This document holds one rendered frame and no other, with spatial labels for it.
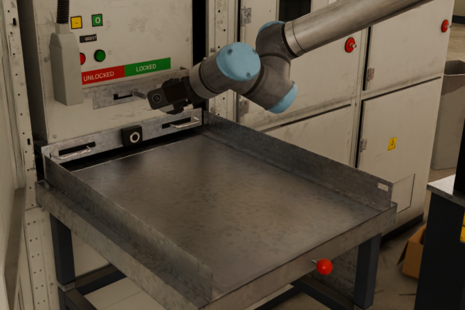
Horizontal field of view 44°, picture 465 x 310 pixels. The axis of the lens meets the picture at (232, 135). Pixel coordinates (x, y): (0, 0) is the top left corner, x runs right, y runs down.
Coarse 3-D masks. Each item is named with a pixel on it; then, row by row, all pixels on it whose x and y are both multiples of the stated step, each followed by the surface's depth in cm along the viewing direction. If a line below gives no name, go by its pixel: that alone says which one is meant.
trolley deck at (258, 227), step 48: (192, 144) 175; (48, 192) 142; (144, 192) 144; (192, 192) 144; (240, 192) 144; (288, 192) 145; (96, 240) 127; (192, 240) 123; (240, 240) 123; (288, 240) 123; (336, 240) 125; (144, 288) 114; (240, 288) 107
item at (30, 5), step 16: (32, 0) 139; (32, 16) 142; (32, 32) 144; (32, 48) 146; (32, 64) 148; (192, 64) 178; (32, 80) 151; (32, 96) 153; (128, 96) 168; (32, 112) 156; (32, 128) 159
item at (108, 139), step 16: (112, 128) 164; (144, 128) 171; (160, 128) 175; (176, 128) 179; (48, 144) 152; (64, 144) 154; (80, 144) 158; (96, 144) 161; (112, 144) 165; (64, 160) 156
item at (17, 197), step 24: (0, 48) 123; (0, 96) 132; (0, 120) 127; (0, 144) 123; (0, 168) 119; (24, 168) 145; (0, 192) 116; (24, 192) 140; (0, 216) 113; (0, 240) 109; (0, 264) 86; (0, 288) 87
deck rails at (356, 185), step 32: (224, 128) 178; (288, 160) 160; (320, 160) 151; (64, 192) 142; (96, 192) 129; (352, 192) 144; (384, 192) 137; (128, 224) 120; (160, 256) 113; (192, 256) 104; (192, 288) 106
